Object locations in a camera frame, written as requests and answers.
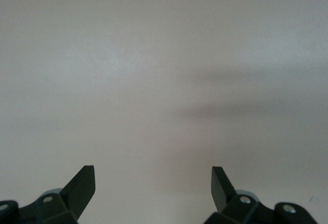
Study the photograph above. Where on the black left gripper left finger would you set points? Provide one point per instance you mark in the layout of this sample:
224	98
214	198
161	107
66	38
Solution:
77	193

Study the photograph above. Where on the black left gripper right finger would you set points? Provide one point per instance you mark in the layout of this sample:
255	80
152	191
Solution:
223	193

